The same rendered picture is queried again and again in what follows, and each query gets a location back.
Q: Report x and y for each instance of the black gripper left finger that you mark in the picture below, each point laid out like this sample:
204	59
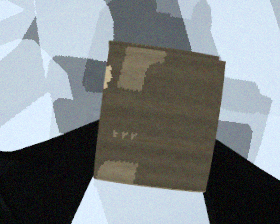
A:
45	182

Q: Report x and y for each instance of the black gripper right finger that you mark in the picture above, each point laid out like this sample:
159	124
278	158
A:
238	192

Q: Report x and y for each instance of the tan triangular block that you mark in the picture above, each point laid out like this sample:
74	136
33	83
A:
162	49
158	118

